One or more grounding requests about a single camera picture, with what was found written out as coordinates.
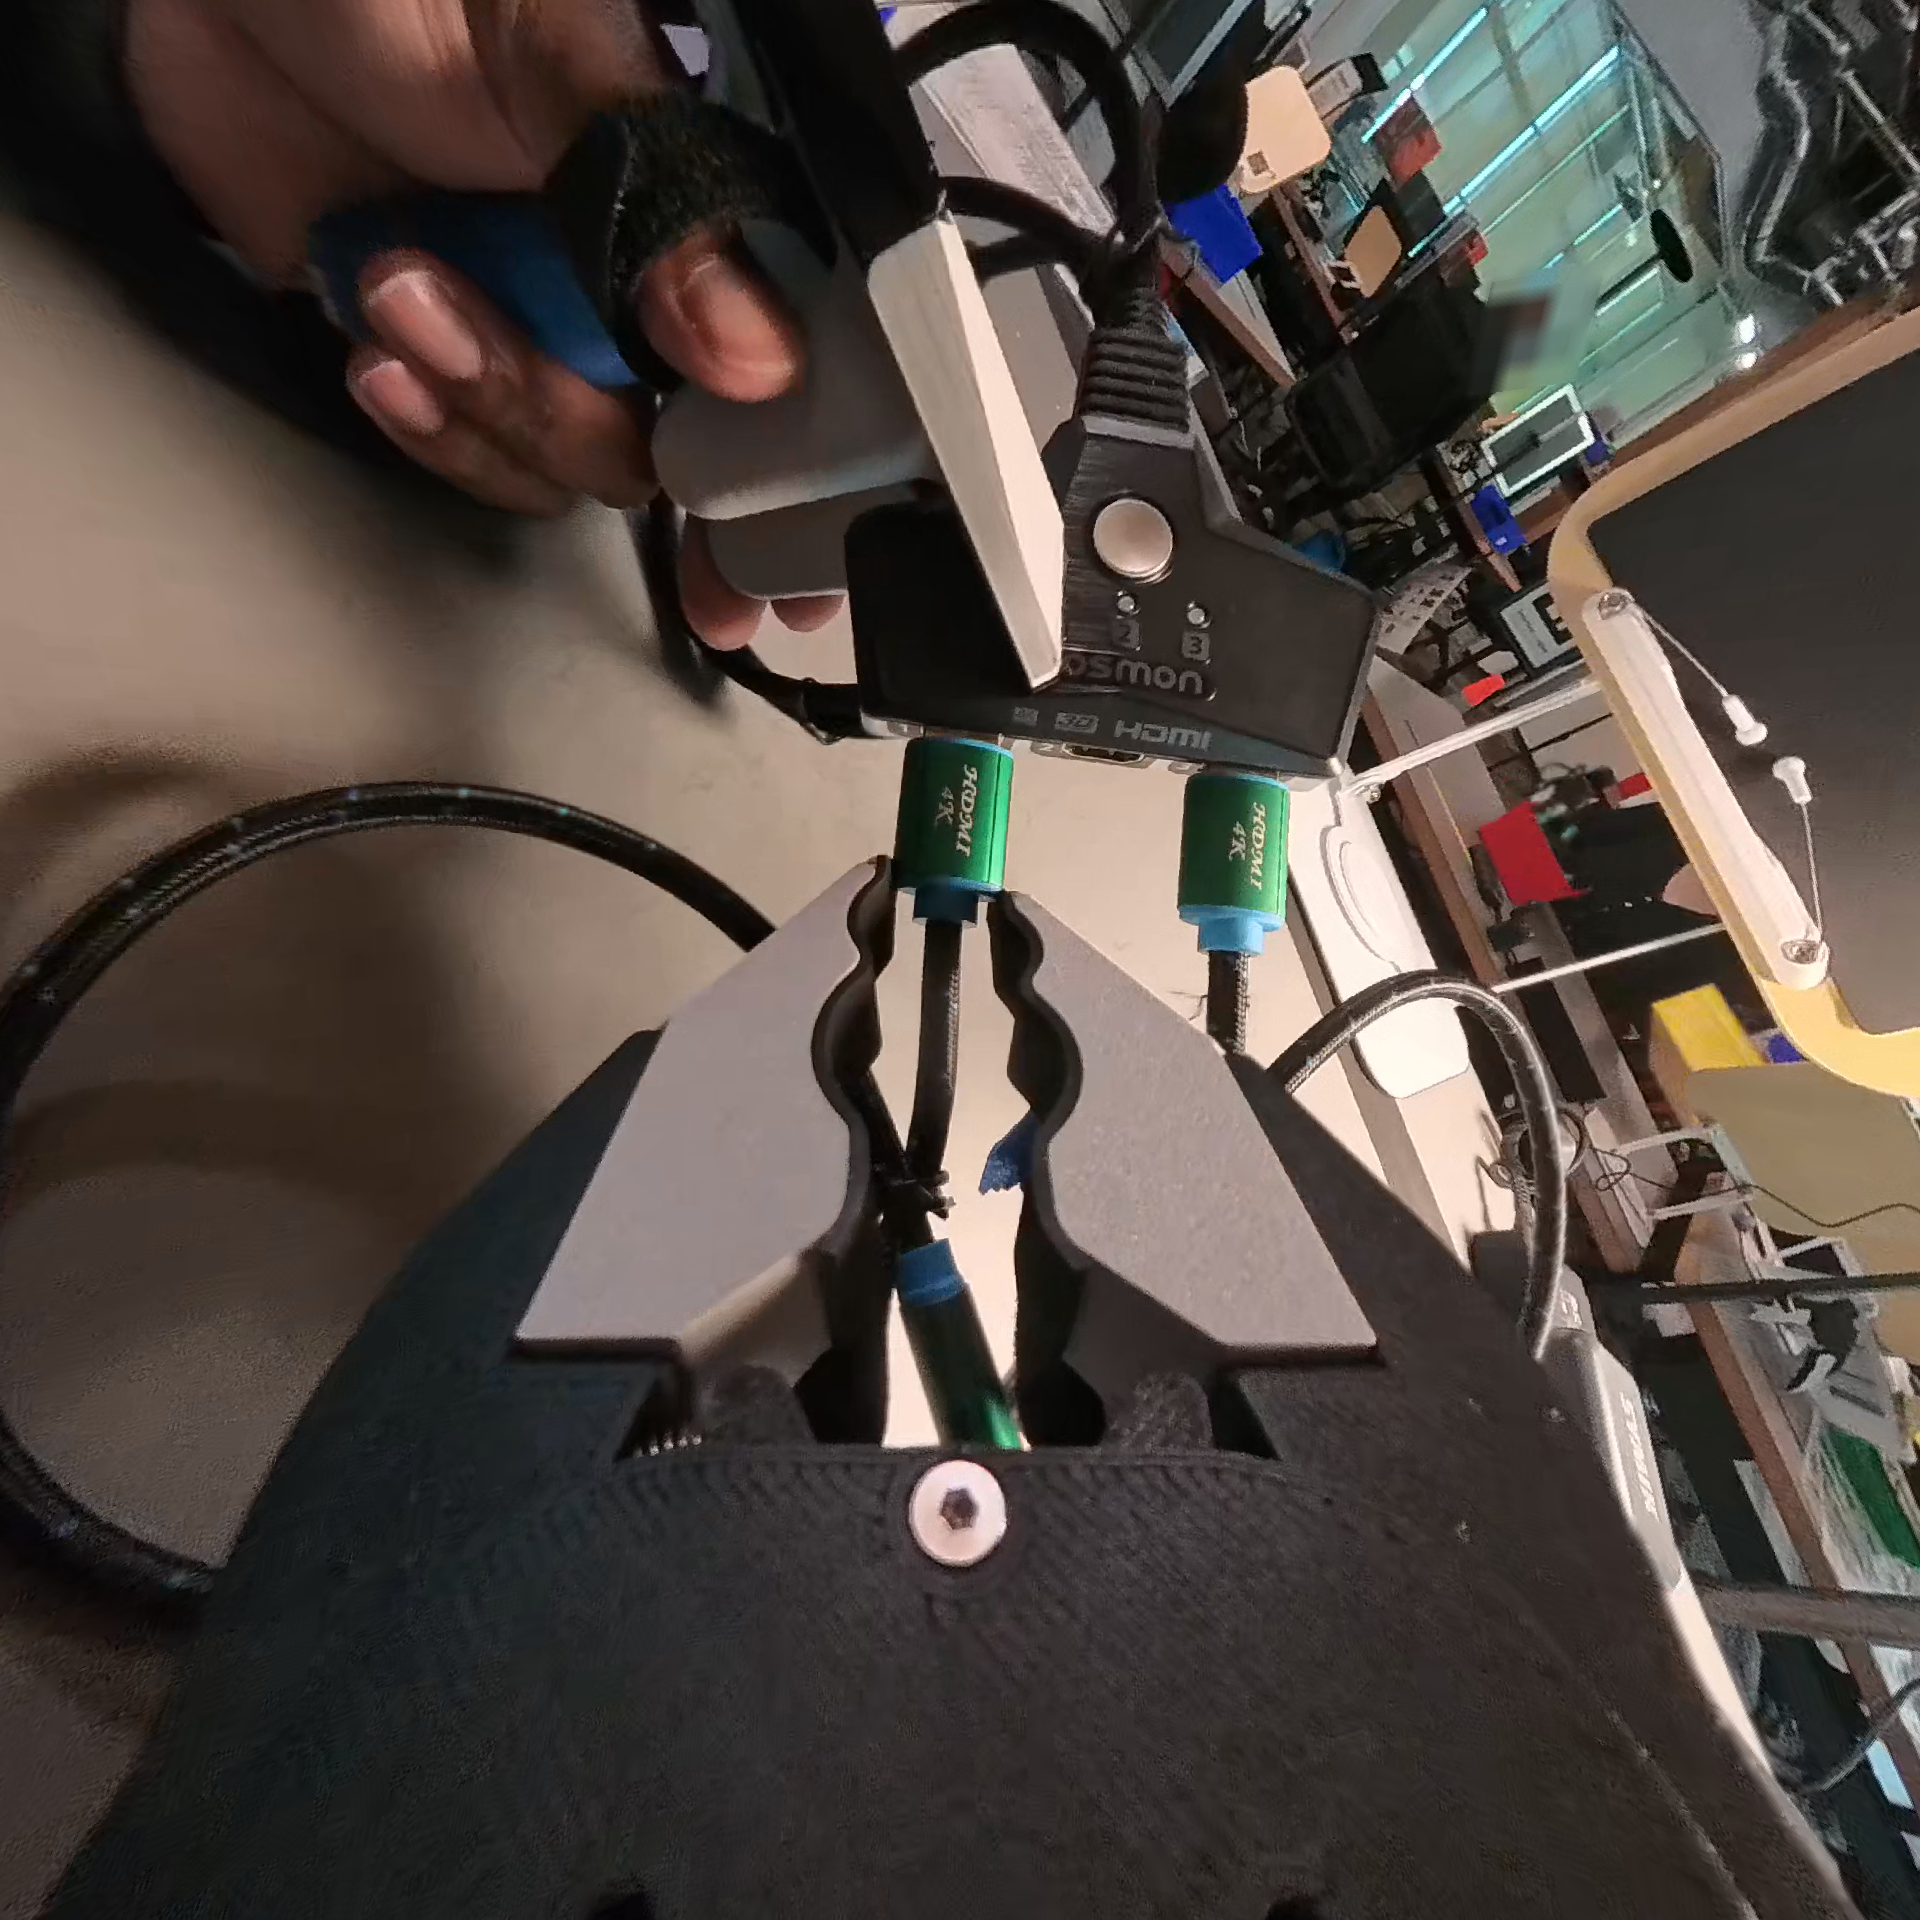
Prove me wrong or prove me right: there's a white boxy device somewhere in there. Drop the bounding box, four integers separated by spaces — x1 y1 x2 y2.
1231 69 1336 194

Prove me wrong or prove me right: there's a yellow box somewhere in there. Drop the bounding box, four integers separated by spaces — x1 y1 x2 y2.
1648 986 1788 1125

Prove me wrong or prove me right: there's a person's left hand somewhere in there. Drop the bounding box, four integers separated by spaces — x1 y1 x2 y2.
129 0 857 649

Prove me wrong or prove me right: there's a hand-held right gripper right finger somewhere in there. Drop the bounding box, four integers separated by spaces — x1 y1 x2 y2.
990 887 1382 1449

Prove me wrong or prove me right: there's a white bar bracket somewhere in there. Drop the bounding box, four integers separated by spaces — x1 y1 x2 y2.
1581 586 1833 983

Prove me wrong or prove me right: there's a red box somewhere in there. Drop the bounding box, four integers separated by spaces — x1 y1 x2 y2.
1477 802 1578 906

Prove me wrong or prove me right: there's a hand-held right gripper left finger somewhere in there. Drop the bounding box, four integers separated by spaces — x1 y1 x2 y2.
511 859 919 1444

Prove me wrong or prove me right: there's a white desk stand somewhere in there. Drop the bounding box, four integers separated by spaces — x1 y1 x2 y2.
1317 676 1727 1100

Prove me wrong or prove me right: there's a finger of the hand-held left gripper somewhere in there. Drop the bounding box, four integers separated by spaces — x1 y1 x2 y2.
868 212 1078 692

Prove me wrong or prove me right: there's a black hdmi switch with button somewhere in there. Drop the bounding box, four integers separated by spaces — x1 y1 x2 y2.
847 290 1382 780

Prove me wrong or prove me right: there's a dark board with wooden frame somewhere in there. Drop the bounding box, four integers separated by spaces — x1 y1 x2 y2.
1550 308 1920 1051

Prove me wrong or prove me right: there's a small blue bin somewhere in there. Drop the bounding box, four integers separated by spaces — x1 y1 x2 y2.
1167 187 1262 288

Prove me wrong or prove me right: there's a black smooth cable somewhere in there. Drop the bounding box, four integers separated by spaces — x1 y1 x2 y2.
637 0 1179 748

